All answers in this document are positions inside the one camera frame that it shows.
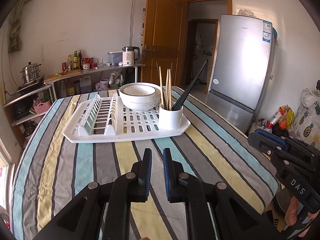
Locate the metal kitchen shelf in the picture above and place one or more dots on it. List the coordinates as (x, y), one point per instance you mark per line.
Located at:
(112, 67)

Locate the wooden chopstick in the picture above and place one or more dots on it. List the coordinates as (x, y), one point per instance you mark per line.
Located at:
(162, 87)
(170, 92)
(167, 92)

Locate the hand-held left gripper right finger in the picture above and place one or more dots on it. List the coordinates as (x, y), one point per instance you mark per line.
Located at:
(168, 175)

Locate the colourful snack bags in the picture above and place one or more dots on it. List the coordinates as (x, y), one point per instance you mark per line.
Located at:
(285, 117)

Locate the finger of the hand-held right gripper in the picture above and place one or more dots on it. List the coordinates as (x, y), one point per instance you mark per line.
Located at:
(265, 146)
(272, 137)

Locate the low steel shelf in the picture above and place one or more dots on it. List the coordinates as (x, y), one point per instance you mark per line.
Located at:
(27, 96)

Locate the drinking glass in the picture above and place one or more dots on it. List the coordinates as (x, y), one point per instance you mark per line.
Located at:
(100, 62)

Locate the white jar red lid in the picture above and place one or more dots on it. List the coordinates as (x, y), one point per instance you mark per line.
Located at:
(86, 65)

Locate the dark round stool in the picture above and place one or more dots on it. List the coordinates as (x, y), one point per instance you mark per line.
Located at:
(280, 202)

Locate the person's right hand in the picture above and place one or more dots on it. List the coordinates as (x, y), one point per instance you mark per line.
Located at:
(292, 212)

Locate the clear glass bottle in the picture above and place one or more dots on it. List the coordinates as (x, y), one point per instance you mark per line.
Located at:
(69, 65)

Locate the clear plastic storage box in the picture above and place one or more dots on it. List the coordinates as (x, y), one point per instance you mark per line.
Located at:
(115, 58)

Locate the white bowl black rim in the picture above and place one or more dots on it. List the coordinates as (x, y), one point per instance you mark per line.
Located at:
(157, 97)
(136, 103)

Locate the pineapple print cloth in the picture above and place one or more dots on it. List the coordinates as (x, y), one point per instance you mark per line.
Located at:
(308, 120)

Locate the pink plastic basket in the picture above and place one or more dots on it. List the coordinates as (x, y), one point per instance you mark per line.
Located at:
(42, 107)

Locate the black induction cooker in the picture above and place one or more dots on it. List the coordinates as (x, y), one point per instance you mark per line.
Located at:
(30, 86)

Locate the green oil bottle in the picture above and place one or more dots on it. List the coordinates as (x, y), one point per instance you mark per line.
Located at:
(75, 62)

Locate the wooden door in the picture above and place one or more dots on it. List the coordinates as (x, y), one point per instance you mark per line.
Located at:
(162, 30)

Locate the wooden cutting board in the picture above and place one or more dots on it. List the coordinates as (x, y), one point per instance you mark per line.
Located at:
(62, 76)

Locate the small red jar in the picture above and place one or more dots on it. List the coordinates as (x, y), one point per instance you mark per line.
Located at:
(64, 67)

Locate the white electric kettle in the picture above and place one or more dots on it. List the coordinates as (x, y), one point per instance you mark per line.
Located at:
(128, 56)

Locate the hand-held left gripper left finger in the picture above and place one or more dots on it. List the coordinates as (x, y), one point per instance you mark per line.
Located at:
(146, 175)

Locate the silver refrigerator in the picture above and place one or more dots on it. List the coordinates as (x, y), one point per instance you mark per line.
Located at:
(240, 67)

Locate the striped tablecloth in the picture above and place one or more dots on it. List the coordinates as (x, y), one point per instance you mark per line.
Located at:
(100, 167)

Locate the clear plastic bag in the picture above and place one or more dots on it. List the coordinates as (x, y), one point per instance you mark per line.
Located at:
(246, 13)

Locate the steel steamer pot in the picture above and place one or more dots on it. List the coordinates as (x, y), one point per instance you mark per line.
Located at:
(30, 72)

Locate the wooden door frame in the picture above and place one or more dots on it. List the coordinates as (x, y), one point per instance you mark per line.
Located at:
(228, 2)

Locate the white plastic dish rack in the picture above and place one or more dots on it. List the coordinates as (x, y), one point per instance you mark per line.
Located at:
(135, 127)

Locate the wall calendar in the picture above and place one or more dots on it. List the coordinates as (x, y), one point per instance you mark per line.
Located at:
(142, 27)

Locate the dark sauce bottle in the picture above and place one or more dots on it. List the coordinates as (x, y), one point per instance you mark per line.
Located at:
(80, 61)

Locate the white cup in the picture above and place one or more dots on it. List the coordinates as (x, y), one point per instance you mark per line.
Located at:
(171, 120)

